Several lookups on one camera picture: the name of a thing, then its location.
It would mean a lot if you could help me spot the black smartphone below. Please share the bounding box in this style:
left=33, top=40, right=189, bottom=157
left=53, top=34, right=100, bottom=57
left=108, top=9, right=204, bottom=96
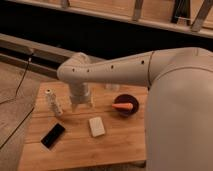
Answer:
left=41, top=123, right=65, bottom=148

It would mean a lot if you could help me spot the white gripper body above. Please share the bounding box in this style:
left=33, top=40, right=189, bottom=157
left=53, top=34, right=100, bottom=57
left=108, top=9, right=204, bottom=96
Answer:
left=69, top=83, right=92, bottom=104

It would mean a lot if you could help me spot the black cable left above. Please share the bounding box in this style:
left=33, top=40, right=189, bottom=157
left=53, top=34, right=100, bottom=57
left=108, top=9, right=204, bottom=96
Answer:
left=0, top=49, right=36, bottom=149

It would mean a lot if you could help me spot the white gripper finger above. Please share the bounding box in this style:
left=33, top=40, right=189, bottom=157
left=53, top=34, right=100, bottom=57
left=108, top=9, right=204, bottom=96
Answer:
left=87, top=102, right=93, bottom=108
left=71, top=104, right=77, bottom=112

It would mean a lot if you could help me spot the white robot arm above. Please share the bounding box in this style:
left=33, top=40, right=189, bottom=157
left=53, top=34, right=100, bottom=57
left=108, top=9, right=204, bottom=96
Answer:
left=57, top=47, right=213, bottom=171

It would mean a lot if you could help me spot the dark round bowl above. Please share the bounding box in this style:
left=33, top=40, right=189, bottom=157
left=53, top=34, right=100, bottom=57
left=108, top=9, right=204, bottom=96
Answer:
left=113, top=94, right=139, bottom=117

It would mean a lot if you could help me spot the clear plastic bottle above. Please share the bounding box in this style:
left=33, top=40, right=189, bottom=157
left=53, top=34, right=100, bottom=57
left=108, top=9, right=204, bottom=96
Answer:
left=45, top=89, right=63, bottom=117

